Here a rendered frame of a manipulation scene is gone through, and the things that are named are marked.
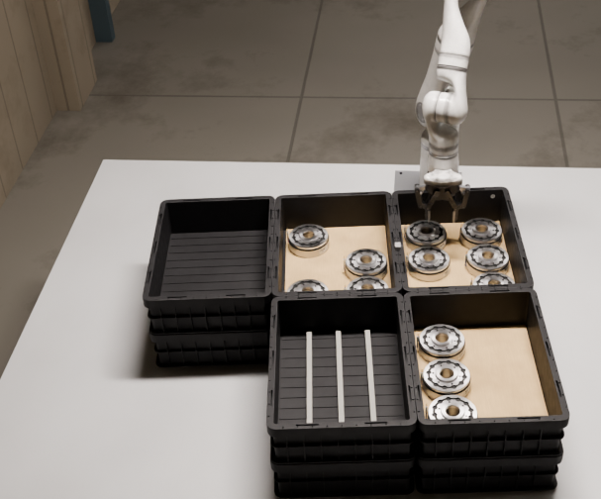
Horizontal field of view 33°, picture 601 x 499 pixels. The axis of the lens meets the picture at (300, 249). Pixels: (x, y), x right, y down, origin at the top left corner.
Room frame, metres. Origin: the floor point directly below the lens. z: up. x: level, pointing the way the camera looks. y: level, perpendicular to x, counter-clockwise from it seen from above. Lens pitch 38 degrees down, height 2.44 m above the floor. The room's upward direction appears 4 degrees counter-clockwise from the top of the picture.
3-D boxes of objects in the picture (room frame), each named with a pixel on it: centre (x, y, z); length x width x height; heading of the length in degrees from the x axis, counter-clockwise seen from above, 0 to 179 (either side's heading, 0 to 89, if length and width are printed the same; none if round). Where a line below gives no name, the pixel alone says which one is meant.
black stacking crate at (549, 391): (1.52, -0.37, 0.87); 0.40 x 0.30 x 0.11; 177
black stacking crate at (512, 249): (1.92, -0.39, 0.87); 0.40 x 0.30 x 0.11; 177
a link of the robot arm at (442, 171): (2.00, -0.36, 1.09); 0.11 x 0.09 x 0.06; 172
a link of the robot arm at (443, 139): (2.03, -0.35, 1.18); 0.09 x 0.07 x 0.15; 65
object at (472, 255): (1.91, -0.46, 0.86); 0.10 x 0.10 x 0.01
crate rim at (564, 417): (1.52, -0.37, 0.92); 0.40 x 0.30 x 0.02; 177
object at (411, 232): (2.03, -0.32, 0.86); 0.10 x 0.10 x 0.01
